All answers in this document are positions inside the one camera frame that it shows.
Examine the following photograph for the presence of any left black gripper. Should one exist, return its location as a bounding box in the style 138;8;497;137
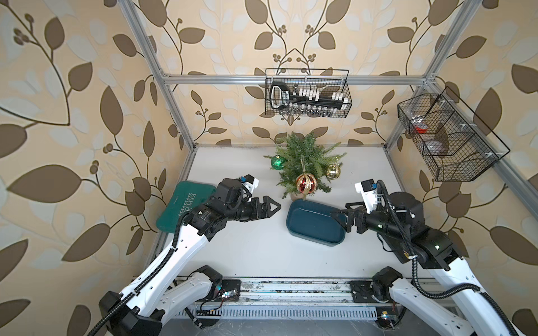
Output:
223;195;280;222

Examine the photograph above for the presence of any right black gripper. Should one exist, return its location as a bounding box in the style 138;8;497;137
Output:
331;199;409;242

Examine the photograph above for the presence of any green glitter ball ornament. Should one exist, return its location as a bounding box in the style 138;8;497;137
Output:
270;155;287;171

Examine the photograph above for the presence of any gold ball ornament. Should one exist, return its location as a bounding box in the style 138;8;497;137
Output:
325;164;341;180

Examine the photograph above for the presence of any red gold striped ornament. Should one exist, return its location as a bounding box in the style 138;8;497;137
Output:
296;172;317;195

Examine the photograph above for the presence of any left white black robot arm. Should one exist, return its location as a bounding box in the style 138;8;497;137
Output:
89;174;282;335

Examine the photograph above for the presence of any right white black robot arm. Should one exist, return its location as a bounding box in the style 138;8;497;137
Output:
331;179;521;335

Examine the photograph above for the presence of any small green christmas tree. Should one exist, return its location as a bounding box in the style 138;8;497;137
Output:
265;134;346;199

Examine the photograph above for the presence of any teal plastic tray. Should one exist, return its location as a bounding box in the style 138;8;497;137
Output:
286;200;346;246

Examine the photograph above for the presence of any green plastic tool case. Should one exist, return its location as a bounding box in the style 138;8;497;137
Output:
156;181;216;233

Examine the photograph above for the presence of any black socket set holder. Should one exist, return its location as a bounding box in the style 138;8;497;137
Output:
265;81;353;110

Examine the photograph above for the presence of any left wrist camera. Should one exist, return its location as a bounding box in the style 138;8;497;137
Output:
240;174;259;194

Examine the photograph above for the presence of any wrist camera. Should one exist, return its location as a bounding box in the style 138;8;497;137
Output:
354;179;381;214
240;174;259;194

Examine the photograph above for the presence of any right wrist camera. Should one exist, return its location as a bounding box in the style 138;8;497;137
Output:
354;179;381;214

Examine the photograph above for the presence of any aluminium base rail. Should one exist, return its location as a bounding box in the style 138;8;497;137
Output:
125;276;459;307

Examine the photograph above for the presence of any black wire basket back wall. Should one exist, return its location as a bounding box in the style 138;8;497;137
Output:
265;67;353;118

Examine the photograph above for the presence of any black wire basket wall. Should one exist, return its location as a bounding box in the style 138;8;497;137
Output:
397;87;510;182
265;67;353;118

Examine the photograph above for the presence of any black wire basket right wall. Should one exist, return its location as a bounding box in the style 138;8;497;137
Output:
397;87;510;182

